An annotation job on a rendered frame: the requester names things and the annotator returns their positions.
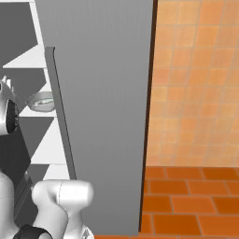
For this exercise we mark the clear round food container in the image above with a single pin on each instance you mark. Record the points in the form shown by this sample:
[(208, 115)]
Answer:
[(42, 101)]

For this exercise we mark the grey freezer door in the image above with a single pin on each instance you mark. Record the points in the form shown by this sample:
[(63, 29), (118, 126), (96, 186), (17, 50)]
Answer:
[(105, 109)]

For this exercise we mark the white freezer interior with racks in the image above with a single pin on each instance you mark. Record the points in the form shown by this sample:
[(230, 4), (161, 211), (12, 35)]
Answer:
[(34, 62)]

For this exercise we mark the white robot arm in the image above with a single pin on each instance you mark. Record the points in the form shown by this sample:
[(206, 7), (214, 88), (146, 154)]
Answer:
[(62, 199)]

